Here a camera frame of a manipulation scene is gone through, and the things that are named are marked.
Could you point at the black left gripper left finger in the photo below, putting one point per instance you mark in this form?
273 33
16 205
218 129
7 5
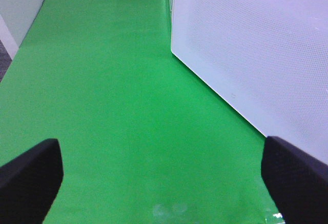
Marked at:
30 183

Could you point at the white wall panel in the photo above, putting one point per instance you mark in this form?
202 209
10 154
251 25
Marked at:
17 16

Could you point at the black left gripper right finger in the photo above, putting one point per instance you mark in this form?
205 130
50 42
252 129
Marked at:
296 181

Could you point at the white microwave door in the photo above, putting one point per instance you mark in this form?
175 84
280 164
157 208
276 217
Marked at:
266 58

